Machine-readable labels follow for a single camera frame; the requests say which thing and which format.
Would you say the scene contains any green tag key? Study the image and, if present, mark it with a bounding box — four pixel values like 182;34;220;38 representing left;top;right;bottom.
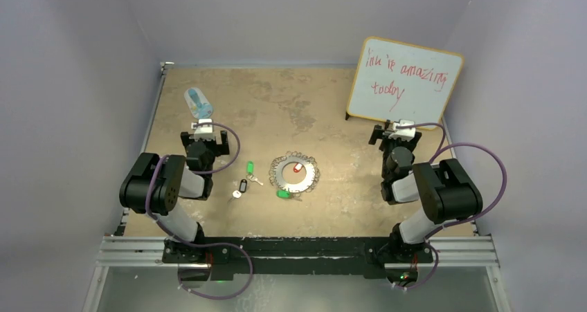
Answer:
276;190;302;201
246;161;264;186

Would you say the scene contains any metal disc with keyrings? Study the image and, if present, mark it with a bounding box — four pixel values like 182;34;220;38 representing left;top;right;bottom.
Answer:
269;152;320;196

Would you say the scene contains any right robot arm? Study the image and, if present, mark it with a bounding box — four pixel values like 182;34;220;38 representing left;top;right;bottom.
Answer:
368;120;483;261

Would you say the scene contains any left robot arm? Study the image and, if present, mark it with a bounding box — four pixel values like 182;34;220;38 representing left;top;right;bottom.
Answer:
118;131;230;263

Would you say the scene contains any blue white blister package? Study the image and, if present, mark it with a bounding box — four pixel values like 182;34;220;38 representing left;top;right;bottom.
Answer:
184;87;213;120

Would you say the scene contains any black tag key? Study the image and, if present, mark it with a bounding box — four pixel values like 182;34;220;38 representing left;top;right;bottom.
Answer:
238;179;248;194

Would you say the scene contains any white tag key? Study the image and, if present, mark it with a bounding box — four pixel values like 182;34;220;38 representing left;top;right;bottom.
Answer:
228;190;242;203

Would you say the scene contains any black base beam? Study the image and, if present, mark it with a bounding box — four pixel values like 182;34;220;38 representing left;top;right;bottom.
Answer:
162;237;433;282

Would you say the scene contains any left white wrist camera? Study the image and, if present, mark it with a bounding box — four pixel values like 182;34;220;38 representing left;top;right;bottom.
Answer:
191;118;215;140

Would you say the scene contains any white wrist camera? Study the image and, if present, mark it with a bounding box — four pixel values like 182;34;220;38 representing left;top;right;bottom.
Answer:
388;119;417;141
191;118;215;140

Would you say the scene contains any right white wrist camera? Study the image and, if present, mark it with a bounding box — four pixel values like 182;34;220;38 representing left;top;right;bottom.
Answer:
388;119;417;141

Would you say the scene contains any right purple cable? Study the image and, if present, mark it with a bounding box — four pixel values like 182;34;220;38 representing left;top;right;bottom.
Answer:
388;122;509;292

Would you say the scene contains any whiteboard with yellow frame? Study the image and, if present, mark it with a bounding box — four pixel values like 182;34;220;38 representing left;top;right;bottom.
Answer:
345;37;464;124

